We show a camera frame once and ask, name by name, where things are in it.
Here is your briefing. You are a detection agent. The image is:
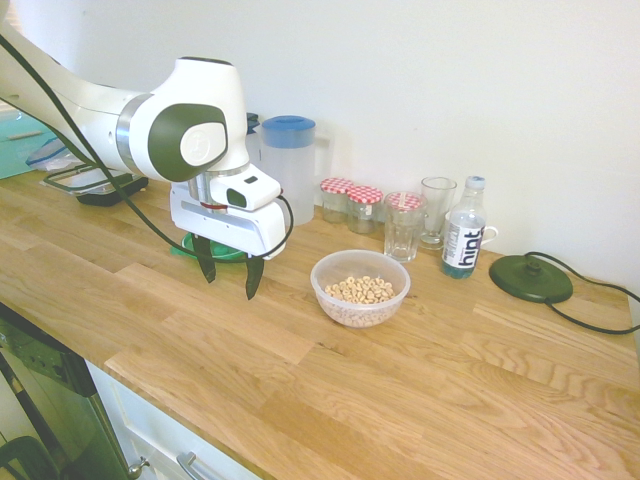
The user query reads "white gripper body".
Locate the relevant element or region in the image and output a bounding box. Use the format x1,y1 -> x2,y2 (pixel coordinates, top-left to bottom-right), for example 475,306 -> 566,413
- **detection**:
168,180 -> 290,262

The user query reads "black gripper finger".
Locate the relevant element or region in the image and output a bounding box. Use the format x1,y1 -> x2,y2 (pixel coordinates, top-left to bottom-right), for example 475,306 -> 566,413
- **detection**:
193,234 -> 217,285
244,254 -> 265,301

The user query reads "green round container lid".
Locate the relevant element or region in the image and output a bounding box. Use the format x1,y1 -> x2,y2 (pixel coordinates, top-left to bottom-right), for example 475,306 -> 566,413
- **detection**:
169,232 -> 249,264

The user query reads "large pitcher, blue lid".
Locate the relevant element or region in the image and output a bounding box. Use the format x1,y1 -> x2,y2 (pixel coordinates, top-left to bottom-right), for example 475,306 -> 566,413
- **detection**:
259,115 -> 334,227

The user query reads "small pitcher, dark blue lid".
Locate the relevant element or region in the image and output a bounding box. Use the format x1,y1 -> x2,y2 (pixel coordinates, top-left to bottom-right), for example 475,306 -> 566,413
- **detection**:
244,112 -> 264,166

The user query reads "clear plastic food bowl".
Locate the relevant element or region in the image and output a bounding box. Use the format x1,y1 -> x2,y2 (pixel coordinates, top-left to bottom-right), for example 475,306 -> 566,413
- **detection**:
310,249 -> 412,330

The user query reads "glass jar, red checkered lid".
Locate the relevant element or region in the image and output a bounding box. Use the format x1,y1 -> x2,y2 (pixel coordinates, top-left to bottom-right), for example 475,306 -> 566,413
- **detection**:
346,185 -> 384,235
319,177 -> 355,224
387,192 -> 426,211

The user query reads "black container, clear lid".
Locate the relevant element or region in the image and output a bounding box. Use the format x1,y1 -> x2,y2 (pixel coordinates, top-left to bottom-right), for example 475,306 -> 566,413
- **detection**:
42,167 -> 149,206

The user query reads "faceted glass tumbler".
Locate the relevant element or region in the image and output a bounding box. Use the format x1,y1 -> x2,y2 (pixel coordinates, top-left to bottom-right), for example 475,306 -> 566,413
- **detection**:
383,192 -> 429,264

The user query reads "white kitchen cabinet front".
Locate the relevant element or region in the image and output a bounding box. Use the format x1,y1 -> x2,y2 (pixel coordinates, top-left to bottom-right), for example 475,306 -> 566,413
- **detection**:
87,359 -> 261,480

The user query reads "clear zip bag, blue seal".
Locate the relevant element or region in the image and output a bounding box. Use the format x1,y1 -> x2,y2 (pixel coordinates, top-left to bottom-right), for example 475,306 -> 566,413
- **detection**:
24,137 -> 84,174

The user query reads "tall footed drinking glass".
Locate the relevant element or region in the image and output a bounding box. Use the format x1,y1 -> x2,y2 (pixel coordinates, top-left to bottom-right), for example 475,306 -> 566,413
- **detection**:
419,176 -> 458,251

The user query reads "stainless steel dishwasher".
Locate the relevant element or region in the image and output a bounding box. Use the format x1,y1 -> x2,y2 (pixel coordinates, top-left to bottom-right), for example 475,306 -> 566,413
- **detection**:
0,302 -> 129,480

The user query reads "hint water bottle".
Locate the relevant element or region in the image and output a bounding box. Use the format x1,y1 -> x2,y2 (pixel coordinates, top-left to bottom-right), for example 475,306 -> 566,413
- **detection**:
440,175 -> 489,280

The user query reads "teal bread box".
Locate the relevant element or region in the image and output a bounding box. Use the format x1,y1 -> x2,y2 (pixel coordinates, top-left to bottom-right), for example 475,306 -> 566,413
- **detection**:
0,112 -> 66,181

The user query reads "white ceramic mug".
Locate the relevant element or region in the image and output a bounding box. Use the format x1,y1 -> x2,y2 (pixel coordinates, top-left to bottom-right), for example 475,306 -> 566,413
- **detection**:
444,209 -> 500,246

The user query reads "dark round kettle base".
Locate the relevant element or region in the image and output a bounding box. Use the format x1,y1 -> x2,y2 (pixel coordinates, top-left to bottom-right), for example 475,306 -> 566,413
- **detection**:
488,253 -> 574,304

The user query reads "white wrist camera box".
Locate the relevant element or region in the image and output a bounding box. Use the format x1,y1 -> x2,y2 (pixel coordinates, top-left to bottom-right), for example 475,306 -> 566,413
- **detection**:
208,172 -> 282,211

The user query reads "ring cereal pile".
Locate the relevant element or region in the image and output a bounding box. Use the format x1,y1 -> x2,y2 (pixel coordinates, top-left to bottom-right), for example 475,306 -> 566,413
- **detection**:
324,274 -> 397,305

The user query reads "metal drawer handle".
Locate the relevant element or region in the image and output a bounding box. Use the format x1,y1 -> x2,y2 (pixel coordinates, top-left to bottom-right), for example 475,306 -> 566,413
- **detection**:
176,451 -> 221,480

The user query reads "black kettle power cord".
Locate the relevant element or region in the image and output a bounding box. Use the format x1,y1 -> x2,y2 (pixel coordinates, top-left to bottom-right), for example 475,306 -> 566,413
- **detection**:
519,251 -> 640,335

